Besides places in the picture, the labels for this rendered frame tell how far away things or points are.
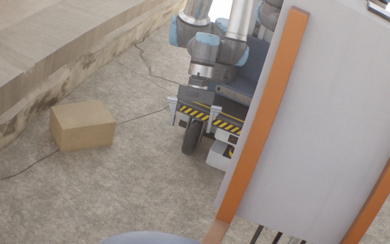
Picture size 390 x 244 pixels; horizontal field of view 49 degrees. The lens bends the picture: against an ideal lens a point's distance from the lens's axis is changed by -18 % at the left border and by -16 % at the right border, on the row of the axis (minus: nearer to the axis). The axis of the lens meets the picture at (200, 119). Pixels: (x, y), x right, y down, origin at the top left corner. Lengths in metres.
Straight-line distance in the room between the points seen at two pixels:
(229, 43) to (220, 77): 0.37
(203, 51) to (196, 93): 0.16
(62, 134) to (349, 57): 1.58
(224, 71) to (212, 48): 0.49
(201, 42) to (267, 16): 0.29
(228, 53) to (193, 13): 0.31
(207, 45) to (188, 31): 0.39
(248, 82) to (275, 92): 1.41
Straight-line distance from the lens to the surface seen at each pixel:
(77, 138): 2.33
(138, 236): 0.58
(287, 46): 0.98
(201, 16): 2.19
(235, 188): 1.15
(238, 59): 1.98
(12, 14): 2.97
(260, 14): 1.71
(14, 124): 2.32
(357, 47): 1.00
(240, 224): 2.23
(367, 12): 1.03
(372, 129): 1.07
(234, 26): 1.98
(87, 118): 2.37
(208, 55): 1.83
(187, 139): 2.42
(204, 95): 1.85
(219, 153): 2.38
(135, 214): 2.11
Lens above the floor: 1.44
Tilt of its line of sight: 31 degrees down
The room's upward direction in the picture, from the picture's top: 17 degrees clockwise
